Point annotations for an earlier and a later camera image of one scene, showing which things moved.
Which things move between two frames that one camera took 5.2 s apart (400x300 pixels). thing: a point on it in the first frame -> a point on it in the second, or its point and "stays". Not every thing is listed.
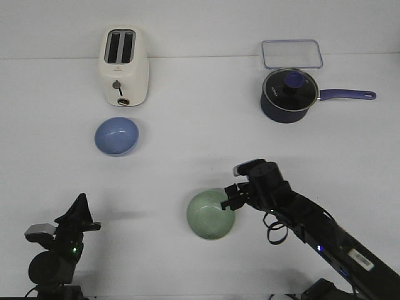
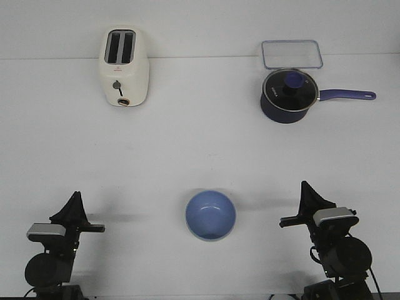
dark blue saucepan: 290,100 stays
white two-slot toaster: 124,65 stays
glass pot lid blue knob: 290,89 stays
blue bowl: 116,136 -> 210,215
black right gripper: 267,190 -> 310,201
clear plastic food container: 291,54 stays
